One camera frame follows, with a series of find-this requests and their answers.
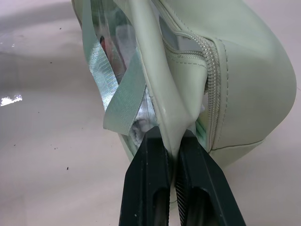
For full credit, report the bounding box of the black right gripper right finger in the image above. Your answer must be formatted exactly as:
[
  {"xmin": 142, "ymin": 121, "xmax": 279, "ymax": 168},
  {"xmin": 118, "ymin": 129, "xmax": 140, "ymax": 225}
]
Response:
[{"xmin": 175, "ymin": 130, "xmax": 247, "ymax": 226}]

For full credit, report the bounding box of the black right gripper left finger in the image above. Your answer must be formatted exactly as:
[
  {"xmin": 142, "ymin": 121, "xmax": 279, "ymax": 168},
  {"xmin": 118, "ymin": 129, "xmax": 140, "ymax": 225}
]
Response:
[{"xmin": 123, "ymin": 126, "xmax": 182, "ymax": 226}]

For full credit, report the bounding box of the pale green zip pouch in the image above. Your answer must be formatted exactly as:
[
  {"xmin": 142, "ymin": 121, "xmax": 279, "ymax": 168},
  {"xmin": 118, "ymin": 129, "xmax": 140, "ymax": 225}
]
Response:
[{"xmin": 71, "ymin": 0, "xmax": 301, "ymax": 203}]

